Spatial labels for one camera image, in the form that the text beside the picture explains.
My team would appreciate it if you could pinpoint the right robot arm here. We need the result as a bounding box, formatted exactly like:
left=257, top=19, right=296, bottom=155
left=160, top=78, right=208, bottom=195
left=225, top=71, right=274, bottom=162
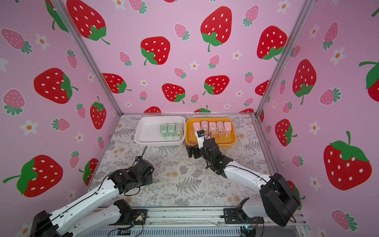
left=186, top=138, right=301, bottom=227

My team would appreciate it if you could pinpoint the white plastic storage tray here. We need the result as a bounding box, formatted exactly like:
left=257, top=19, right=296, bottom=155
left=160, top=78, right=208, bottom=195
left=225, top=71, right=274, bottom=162
left=134, top=116, right=186, bottom=146

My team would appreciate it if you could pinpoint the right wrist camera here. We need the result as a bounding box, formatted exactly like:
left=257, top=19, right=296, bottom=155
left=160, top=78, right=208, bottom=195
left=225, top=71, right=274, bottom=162
left=195, top=130, right=206, bottom=149

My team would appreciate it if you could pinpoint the pink sharpener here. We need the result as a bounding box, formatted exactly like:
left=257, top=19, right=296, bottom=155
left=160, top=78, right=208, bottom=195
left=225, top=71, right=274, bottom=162
left=224, top=121, right=233, bottom=137
left=208, top=121, right=217, bottom=135
left=200, top=120, right=209, bottom=135
left=216, top=121, right=225, bottom=137
left=192, top=121, right=202, bottom=137

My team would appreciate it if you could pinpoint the aluminium front rail frame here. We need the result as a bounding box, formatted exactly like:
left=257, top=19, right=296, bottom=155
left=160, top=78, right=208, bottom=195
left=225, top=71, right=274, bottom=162
left=83, top=207, right=312, bottom=237

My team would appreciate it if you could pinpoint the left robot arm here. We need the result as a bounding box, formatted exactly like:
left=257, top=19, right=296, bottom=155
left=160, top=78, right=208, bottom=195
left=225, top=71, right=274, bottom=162
left=30, top=157, right=154, bottom=237

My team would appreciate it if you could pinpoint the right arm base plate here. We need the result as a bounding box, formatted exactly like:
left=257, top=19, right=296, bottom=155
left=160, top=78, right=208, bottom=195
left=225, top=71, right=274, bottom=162
left=222, top=208, right=264, bottom=225

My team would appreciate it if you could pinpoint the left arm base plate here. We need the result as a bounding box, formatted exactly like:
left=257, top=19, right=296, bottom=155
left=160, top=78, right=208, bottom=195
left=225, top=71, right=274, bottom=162
left=111, top=209, right=148, bottom=226

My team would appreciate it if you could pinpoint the yellow plastic storage tray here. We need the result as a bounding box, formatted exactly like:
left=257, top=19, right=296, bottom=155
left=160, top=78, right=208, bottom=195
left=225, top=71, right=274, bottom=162
left=186, top=117, right=236, bottom=148

